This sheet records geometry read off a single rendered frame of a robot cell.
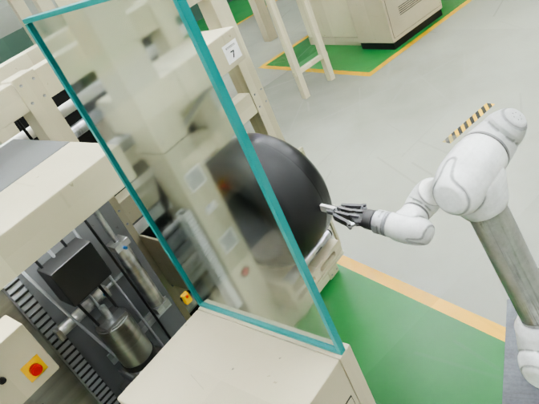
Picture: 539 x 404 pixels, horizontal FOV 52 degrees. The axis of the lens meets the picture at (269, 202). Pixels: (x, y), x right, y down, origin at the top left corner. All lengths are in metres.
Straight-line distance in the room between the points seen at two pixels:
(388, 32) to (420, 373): 4.41
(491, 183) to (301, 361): 0.64
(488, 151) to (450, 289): 1.95
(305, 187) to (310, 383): 0.90
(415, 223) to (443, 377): 1.18
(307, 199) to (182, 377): 0.85
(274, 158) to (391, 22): 4.60
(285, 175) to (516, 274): 0.91
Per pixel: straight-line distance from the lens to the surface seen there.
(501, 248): 1.54
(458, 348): 3.04
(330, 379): 1.43
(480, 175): 1.40
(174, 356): 1.69
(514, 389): 2.07
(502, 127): 1.50
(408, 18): 6.77
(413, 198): 2.03
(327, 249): 2.43
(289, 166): 2.11
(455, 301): 3.25
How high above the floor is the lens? 2.33
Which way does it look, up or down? 30 degrees down
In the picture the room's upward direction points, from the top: 25 degrees counter-clockwise
